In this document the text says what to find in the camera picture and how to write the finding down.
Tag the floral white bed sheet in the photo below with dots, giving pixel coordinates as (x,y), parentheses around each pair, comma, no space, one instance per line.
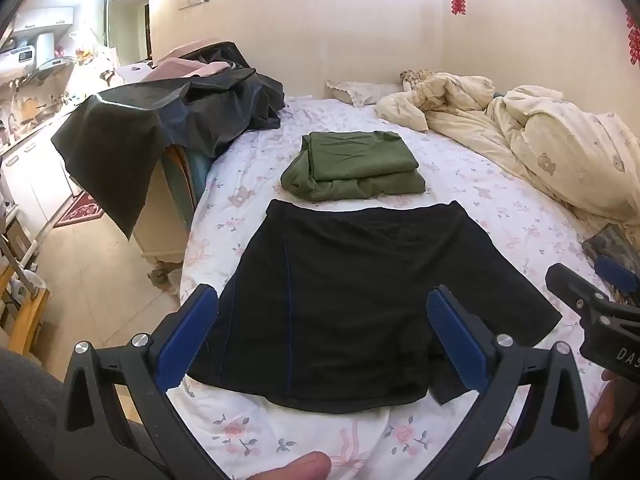
(500,200)

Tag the pink cloth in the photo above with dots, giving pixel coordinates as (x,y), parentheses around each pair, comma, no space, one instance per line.
(180,67)

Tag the person's right hand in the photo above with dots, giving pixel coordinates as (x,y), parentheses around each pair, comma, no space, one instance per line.
(602,420)

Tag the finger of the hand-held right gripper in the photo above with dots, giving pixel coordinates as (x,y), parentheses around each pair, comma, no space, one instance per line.
(570,285)
(617,272)

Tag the cream duvet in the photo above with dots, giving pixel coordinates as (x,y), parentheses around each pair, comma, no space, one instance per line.
(550,145)

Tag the black shorts pants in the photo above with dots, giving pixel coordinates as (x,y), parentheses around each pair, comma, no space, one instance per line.
(340,300)

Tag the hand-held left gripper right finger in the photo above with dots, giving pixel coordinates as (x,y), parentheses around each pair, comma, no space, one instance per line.
(457,330)

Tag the large black cloth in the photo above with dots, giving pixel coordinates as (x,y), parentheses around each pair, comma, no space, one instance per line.
(150,125)

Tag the brown patterned cloth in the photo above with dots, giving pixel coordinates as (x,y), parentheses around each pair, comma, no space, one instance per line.
(417,77)

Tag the camouflage cloth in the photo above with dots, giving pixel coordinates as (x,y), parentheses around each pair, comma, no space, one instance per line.
(607,240)

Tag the wooden stool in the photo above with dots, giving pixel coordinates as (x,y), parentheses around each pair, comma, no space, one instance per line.
(27,310)

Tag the red patterned rug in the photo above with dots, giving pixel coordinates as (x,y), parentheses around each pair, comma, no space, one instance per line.
(80,210)

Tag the person's left hand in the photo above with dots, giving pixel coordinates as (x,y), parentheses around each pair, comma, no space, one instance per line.
(295,467)

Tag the folded green pants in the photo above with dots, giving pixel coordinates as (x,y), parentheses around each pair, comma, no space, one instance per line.
(350,160)

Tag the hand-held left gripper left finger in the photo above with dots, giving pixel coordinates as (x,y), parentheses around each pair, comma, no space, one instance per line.
(187,330)

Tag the white kitchen cabinets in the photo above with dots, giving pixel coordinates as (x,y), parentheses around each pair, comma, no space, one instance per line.
(35,175)

